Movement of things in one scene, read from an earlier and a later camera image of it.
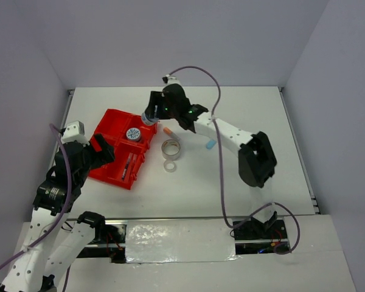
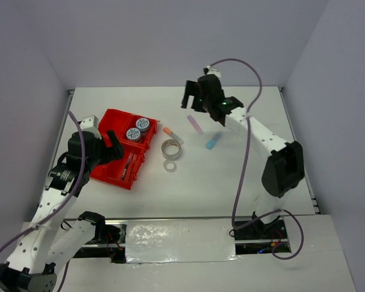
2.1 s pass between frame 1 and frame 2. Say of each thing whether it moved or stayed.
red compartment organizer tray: stayed
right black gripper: moved
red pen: stayed
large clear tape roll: stayed
